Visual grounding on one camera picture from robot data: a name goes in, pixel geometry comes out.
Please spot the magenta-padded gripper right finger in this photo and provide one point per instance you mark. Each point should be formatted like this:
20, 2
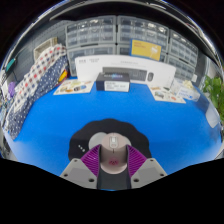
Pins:
143, 171

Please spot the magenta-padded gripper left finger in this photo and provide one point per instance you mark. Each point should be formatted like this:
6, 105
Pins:
83, 171

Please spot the pink beige computer mouse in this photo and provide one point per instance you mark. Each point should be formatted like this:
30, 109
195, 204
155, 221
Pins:
113, 155

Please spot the black cartoon-eyed mouse pad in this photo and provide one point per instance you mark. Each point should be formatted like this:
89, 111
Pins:
110, 126

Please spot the small colourful sticker sheet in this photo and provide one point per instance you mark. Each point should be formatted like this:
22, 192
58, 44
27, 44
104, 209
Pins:
166, 95

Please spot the navy polka dot cloth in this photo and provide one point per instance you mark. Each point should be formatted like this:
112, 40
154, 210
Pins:
20, 116

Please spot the large colourful sticker sheet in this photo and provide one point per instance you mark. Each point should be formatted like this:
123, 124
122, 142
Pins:
73, 87

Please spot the clear plastic packet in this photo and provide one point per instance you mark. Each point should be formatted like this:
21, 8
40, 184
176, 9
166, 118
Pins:
186, 90

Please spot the small black box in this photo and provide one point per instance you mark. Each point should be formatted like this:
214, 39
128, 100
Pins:
113, 83

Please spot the small yellow item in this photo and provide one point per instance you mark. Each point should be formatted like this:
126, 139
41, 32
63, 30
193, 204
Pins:
62, 76

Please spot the long white keyboard box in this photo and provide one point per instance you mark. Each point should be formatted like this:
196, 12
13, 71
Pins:
90, 70

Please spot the potted green plant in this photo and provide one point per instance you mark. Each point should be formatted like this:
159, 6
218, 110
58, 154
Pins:
213, 90

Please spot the purple plastic item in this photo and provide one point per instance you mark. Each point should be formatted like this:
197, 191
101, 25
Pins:
11, 89

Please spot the grey large-drawer cabinet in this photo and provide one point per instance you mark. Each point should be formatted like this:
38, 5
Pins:
123, 50
183, 70
86, 51

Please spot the red blue checkered cloth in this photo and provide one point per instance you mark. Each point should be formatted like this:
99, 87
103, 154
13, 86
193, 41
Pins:
36, 71

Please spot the yellow and blue box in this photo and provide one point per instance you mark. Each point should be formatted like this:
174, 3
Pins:
145, 50

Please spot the teal plastic item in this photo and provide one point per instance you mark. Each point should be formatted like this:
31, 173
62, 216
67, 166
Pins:
10, 65

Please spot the white woven basket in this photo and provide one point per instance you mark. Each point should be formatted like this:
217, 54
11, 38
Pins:
45, 46

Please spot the grey small-drawer cabinet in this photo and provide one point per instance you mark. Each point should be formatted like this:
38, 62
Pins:
183, 45
143, 28
90, 31

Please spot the grey wall pegboard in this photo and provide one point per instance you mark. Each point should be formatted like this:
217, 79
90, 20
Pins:
25, 63

